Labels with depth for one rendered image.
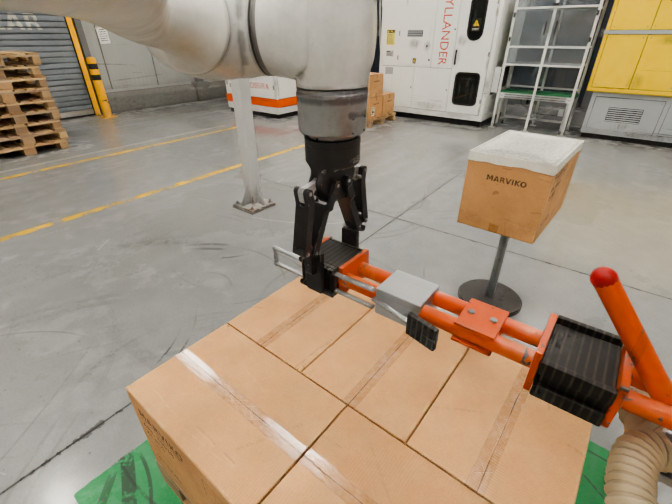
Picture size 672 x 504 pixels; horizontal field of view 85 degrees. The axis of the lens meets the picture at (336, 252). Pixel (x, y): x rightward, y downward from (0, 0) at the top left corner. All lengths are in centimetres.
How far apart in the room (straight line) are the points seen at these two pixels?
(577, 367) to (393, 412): 81
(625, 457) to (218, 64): 60
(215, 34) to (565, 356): 51
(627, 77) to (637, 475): 734
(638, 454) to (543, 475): 73
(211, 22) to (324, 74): 13
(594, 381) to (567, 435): 88
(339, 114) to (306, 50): 8
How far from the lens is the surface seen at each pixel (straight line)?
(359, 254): 58
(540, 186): 198
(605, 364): 50
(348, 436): 116
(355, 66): 46
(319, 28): 45
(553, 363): 46
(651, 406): 50
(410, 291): 52
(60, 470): 206
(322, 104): 46
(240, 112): 363
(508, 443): 125
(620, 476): 50
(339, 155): 48
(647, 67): 767
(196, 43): 47
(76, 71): 993
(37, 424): 229
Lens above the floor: 152
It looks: 31 degrees down
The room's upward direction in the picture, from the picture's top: straight up
